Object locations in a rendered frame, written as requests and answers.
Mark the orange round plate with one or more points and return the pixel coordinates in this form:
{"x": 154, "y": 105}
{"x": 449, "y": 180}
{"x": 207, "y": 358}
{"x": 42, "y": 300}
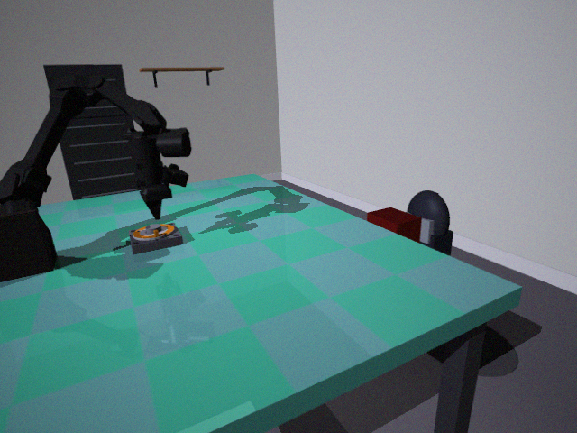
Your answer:
{"x": 141, "y": 234}

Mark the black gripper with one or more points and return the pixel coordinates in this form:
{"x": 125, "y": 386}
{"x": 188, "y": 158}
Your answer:
{"x": 153, "y": 188}

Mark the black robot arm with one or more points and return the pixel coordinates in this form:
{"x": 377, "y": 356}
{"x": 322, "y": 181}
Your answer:
{"x": 22, "y": 186}

